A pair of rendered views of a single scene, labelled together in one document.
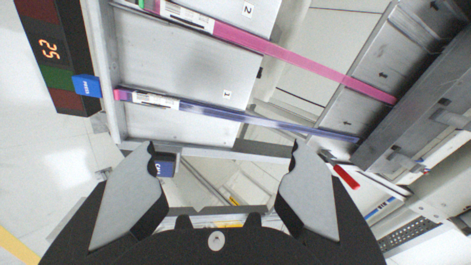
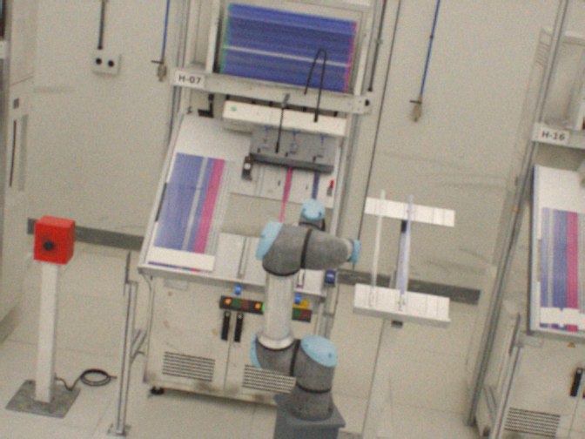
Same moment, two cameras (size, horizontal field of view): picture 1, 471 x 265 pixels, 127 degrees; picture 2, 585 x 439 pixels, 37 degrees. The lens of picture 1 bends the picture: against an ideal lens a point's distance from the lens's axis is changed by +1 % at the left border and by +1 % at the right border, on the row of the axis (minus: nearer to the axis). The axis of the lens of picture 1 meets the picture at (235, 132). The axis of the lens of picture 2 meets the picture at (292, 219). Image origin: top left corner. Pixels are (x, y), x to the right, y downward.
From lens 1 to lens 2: 3.08 m
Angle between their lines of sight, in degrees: 30
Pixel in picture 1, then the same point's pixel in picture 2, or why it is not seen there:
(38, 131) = not seen: outside the picture
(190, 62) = not seen: hidden behind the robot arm
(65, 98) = (304, 313)
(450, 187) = (336, 107)
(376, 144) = (316, 165)
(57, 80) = (297, 313)
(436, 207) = (353, 104)
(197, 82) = not seen: hidden behind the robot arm
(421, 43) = (264, 172)
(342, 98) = (292, 199)
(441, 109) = (290, 151)
